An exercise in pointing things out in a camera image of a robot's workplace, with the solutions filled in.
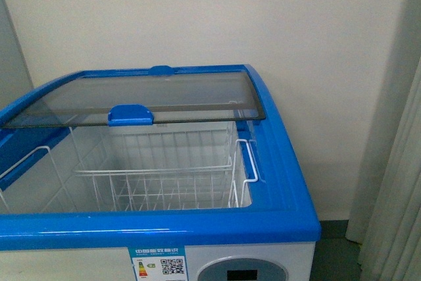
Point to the grey curtain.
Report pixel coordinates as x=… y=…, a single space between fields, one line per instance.
x=385 y=214

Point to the sliding glass freezer lid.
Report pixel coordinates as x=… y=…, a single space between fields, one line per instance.
x=137 y=101

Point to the white blue chest freezer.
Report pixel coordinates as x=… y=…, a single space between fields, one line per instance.
x=271 y=239

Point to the white wire freezer basket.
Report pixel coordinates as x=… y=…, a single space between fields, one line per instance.
x=127 y=158

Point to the energy label sticker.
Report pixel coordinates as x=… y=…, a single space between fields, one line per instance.
x=159 y=263

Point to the grey cabinet side panel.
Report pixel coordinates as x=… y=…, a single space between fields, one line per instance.
x=15 y=77

